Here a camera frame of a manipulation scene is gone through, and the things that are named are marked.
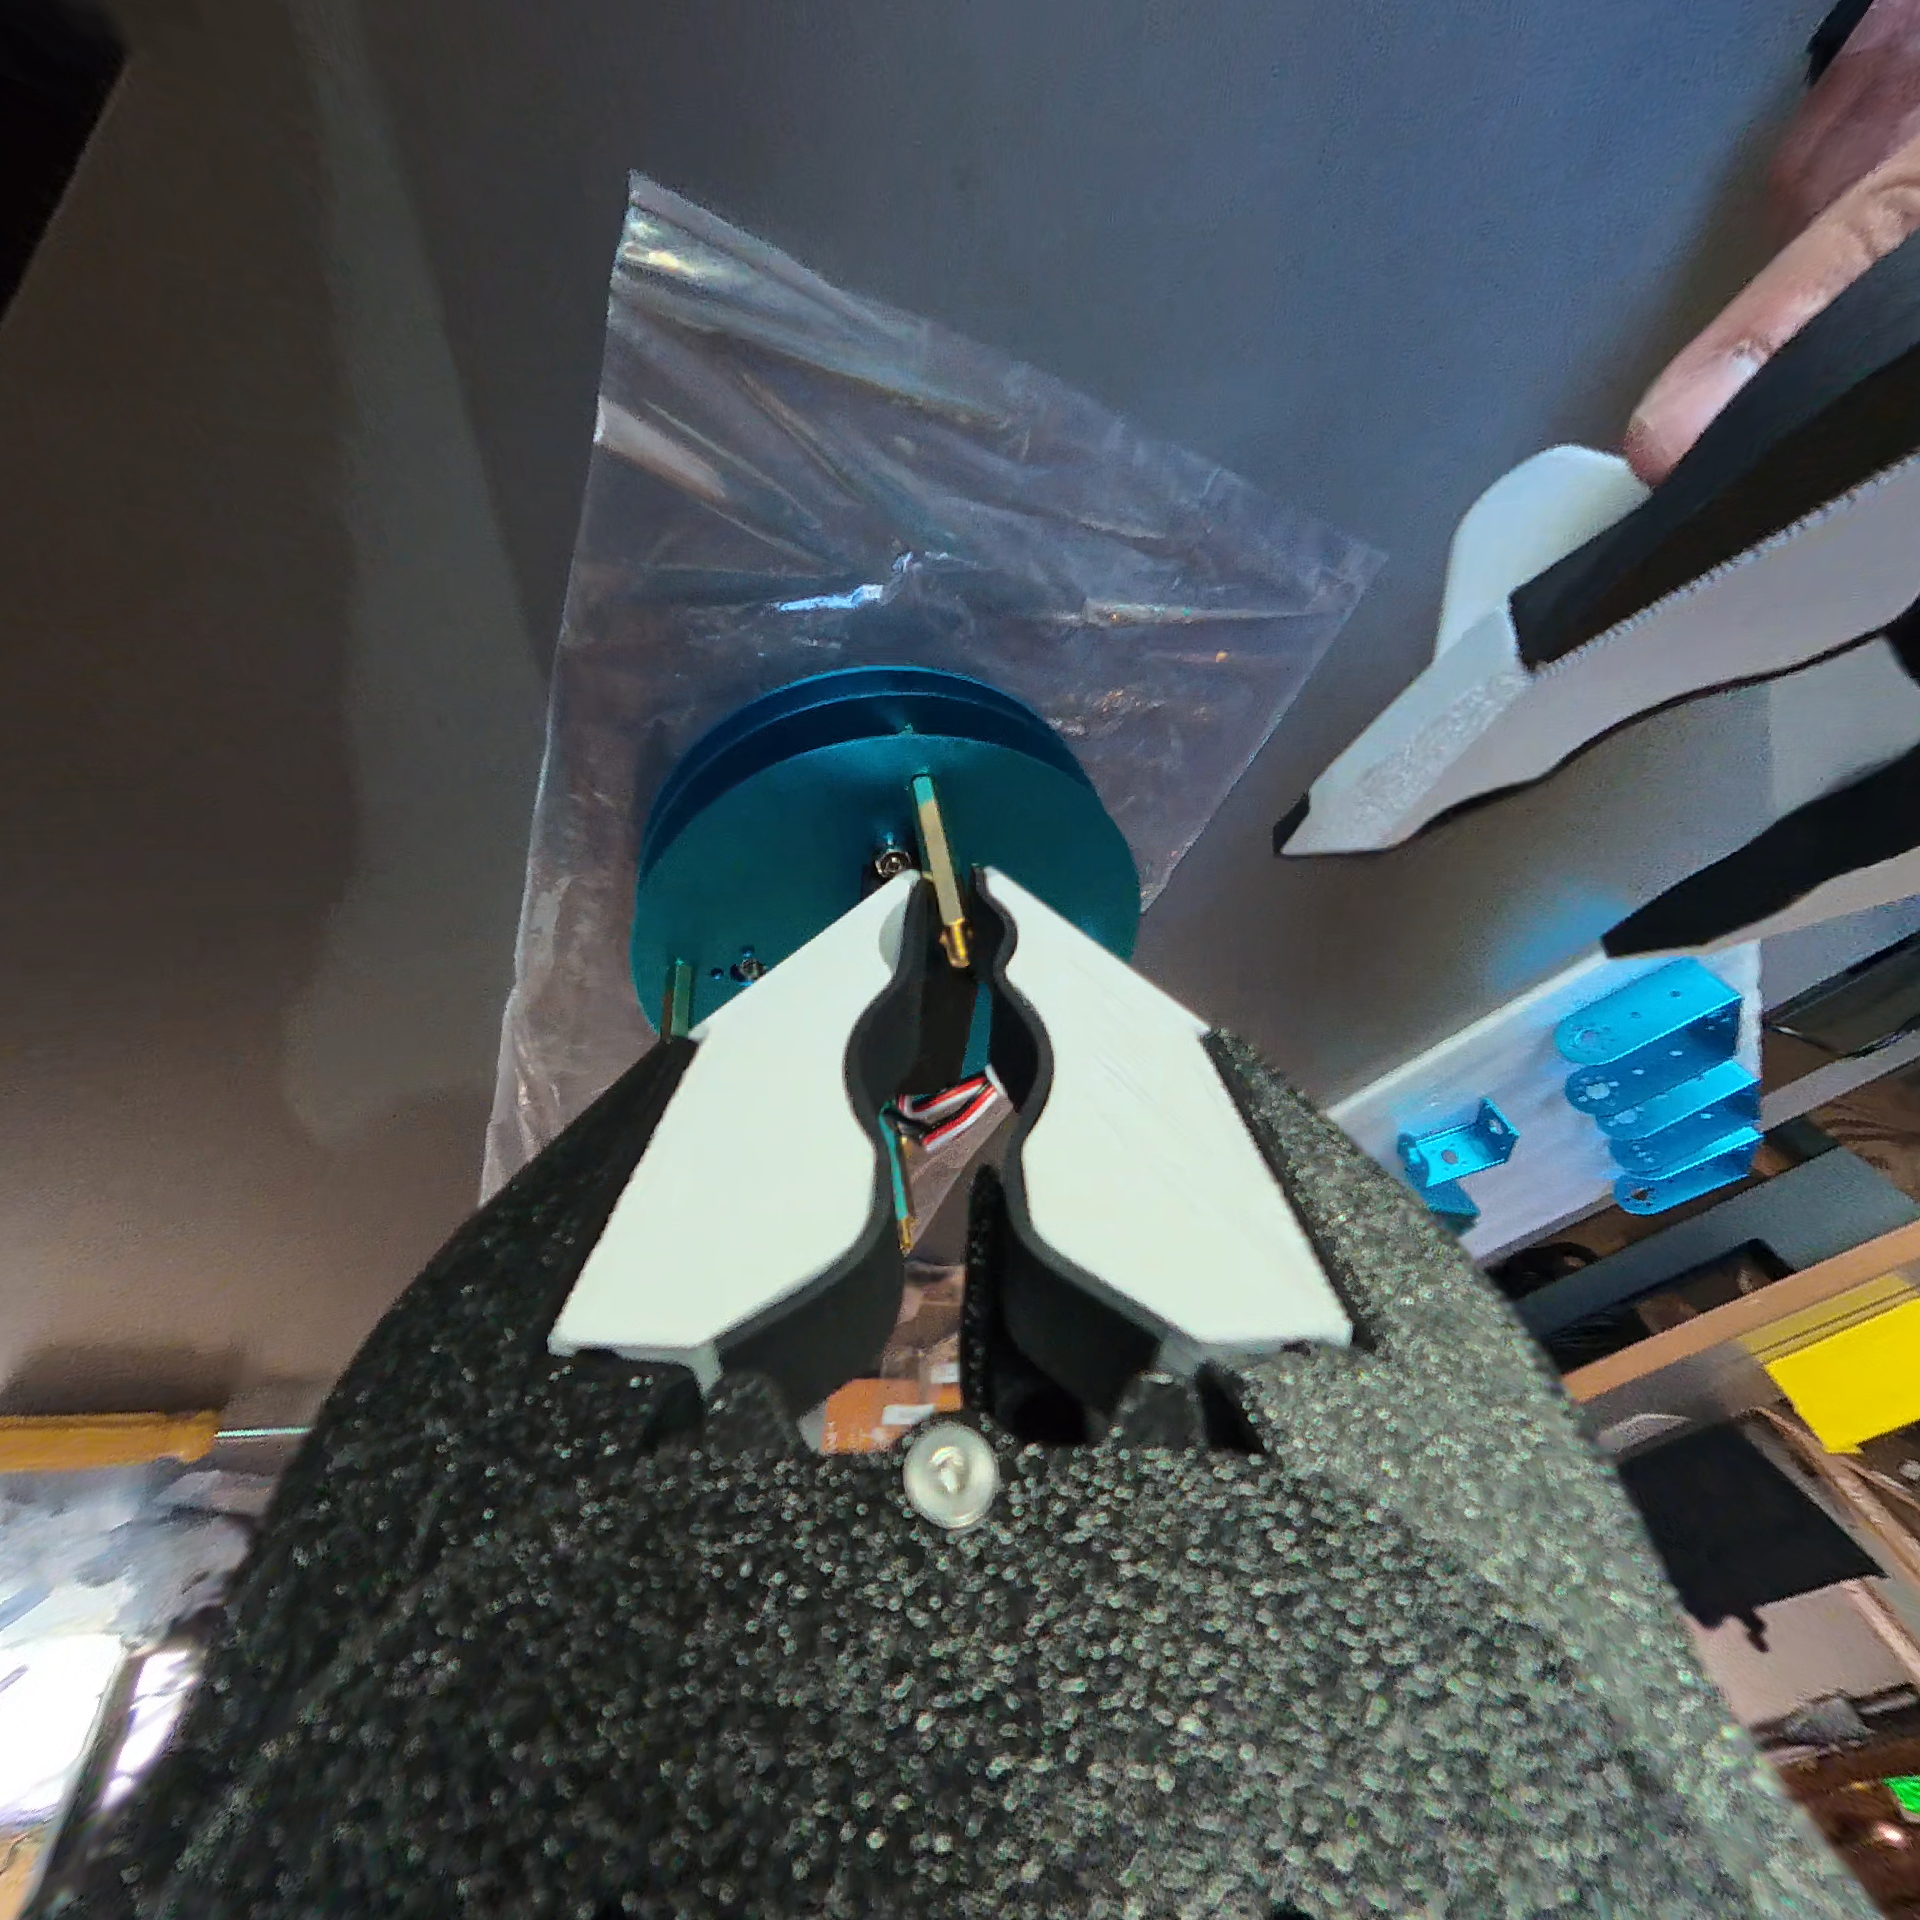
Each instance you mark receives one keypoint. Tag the small blue angled bracket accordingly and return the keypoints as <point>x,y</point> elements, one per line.
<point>1455,1154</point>

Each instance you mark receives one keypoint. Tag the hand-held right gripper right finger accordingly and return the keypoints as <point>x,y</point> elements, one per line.
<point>1170,1188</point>

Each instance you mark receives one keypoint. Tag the blue metal bracket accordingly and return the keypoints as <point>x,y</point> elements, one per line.
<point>1689,1144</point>

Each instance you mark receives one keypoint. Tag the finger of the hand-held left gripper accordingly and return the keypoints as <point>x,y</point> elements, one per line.
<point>1652,673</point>
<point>1831,737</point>

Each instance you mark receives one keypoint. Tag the white foam tray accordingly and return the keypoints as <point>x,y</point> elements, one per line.
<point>1499,1066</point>

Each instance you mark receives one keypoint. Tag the yellow box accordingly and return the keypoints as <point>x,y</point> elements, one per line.
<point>1845,1373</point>

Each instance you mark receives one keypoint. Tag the grey desk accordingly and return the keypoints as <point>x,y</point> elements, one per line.
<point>303,599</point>

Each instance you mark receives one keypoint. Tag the person's left hand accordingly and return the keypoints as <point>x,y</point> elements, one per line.
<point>1858,195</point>

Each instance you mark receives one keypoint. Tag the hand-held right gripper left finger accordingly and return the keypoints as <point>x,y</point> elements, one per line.
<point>719,1188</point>

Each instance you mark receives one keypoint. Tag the blue round turntable base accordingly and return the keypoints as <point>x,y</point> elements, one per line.
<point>782,856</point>

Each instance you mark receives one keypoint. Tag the clear plastic bag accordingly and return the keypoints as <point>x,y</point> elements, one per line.
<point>898,453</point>

